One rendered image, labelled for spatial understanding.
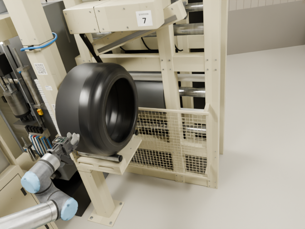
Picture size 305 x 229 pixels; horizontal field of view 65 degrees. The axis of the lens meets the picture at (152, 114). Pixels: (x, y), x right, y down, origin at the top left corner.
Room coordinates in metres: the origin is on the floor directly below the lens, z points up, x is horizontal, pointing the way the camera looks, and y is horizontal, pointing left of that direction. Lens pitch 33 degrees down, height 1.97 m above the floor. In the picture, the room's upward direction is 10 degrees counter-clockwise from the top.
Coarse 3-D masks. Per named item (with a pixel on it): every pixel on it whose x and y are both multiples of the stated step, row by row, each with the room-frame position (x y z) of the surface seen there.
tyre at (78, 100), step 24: (72, 72) 1.35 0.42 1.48; (96, 72) 1.29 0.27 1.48; (120, 72) 1.39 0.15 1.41; (72, 96) 1.19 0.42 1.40; (96, 96) 1.16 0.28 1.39; (120, 96) 1.63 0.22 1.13; (72, 120) 1.12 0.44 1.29; (96, 120) 1.10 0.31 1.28; (120, 120) 1.54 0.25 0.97; (96, 144) 1.08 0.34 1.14; (120, 144) 1.21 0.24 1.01
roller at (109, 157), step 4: (80, 152) 1.31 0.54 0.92; (88, 156) 1.28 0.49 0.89; (92, 156) 1.26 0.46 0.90; (96, 156) 1.25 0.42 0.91; (100, 156) 1.24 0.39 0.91; (104, 156) 1.23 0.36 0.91; (108, 156) 1.22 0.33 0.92; (112, 156) 1.21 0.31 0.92; (116, 156) 1.20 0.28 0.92; (120, 156) 1.19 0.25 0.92; (112, 160) 1.20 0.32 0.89; (116, 160) 1.18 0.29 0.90; (120, 160) 1.18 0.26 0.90
